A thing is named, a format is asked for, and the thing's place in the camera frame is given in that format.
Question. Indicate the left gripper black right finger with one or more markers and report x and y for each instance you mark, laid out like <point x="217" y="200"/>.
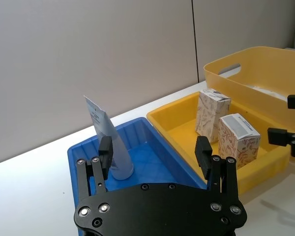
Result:
<point x="204" y="159"/>

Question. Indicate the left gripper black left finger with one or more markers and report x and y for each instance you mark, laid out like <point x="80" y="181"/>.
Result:
<point x="105" y="157"/>

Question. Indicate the white squeeze tube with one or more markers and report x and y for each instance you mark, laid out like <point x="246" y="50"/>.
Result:
<point x="113" y="145"/>

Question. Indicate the short patterned white carton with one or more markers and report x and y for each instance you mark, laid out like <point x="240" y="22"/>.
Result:
<point x="238" y="145"/>

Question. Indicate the shallow yellow plastic tray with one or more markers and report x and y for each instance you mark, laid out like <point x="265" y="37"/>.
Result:
<point x="179" y="127"/>

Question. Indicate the blue plastic tray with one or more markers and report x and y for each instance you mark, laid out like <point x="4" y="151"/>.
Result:
<point x="150" y="157"/>

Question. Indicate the tall patterned white carton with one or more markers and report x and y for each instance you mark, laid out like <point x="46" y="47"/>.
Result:
<point x="209" y="115"/>

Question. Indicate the deep yellow plastic basket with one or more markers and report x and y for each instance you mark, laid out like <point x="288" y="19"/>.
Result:
<point x="260" y="71"/>

